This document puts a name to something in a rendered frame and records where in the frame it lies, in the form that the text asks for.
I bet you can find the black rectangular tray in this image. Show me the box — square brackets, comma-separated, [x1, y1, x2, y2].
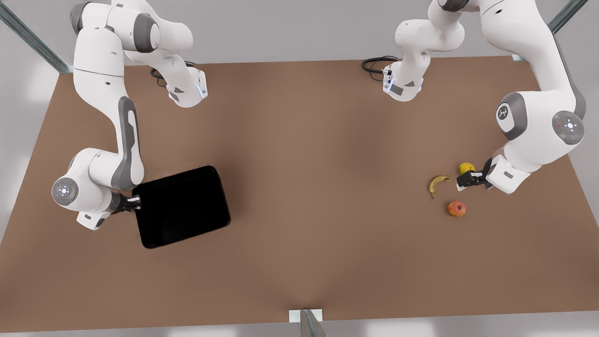
[132, 165, 231, 249]

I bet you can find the yellow-green banana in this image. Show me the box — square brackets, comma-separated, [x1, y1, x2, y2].
[429, 175, 453, 200]

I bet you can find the black cable loop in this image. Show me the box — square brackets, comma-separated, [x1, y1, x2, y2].
[361, 56, 399, 81]
[150, 61, 197, 88]

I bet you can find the silver frame post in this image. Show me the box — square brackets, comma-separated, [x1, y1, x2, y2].
[289, 309, 328, 337]
[511, 0, 589, 62]
[0, 4, 73, 74]

